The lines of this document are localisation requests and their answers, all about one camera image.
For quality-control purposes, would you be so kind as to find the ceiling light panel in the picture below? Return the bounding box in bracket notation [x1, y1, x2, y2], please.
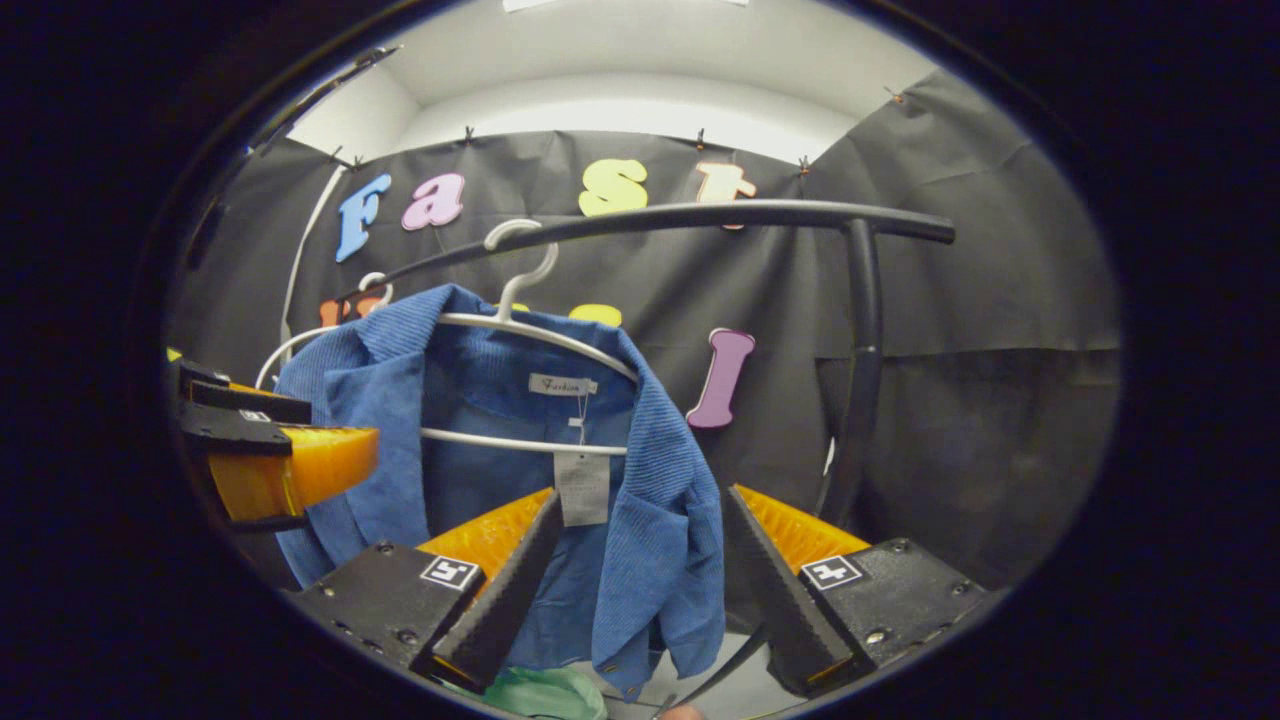
[500, 0, 751, 11]

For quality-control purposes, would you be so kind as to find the white clothes hanger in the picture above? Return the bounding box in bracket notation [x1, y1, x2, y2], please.
[255, 272, 396, 391]
[420, 218, 641, 457]

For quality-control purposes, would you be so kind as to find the black clothes rack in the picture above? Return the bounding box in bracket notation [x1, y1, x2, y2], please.
[335, 198, 957, 533]

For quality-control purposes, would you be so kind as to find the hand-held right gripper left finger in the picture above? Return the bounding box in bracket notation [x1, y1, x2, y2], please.
[290, 488, 566, 696]

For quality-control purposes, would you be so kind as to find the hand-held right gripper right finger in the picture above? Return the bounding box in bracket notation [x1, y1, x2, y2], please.
[722, 484, 991, 701]

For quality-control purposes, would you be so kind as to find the black backdrop cloth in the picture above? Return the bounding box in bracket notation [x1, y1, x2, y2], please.
[165, 70, 1121, 591]

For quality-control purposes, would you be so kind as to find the black cable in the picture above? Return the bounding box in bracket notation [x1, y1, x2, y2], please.
[655, 625, 772, 717]

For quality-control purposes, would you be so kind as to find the blue corduroy jacket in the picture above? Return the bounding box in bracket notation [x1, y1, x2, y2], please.
[272, 283, 726, 701]

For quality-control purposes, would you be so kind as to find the green laundry hamper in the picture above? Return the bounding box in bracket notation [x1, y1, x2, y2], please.
[435, 663, 609, 720]

